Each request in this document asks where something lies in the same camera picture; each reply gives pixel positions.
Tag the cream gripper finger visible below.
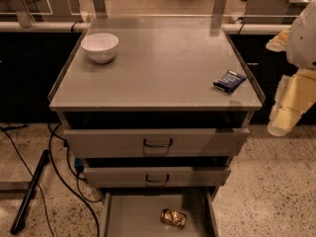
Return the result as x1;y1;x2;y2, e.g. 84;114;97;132
266;30;289;52
268;69;316;136

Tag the crushed orange can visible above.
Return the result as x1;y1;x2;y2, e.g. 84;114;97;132
160;208;187;230

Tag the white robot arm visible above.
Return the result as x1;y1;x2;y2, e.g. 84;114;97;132
266;0;316;136

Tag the grey metal drawer cabinet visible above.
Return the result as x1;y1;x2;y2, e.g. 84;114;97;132
47;15;267;237

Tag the grey middle drawer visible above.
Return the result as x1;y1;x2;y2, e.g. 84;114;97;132
84;167;230;188

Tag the grey drawer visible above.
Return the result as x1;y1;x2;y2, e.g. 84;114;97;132
100;188;219;237
84;167;230;188
64;128;250;158

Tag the grey bottom drawer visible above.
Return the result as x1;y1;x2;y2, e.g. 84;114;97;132
100;188;219;237

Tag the grey top drawer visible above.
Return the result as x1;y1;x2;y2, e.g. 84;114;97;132
64;128;250;158

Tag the dark blue snack packet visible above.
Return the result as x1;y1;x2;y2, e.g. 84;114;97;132
213;70;247;94

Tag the white ceramic bowl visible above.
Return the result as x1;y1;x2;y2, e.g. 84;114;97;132
80;33;119;64

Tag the white railing bar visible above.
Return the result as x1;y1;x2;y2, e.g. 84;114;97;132
0;22;290;35

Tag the black power strip bar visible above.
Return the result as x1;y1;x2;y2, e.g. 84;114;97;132
10;149;49;235

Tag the black floor cable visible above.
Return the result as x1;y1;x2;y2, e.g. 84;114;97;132
0;121;102;237

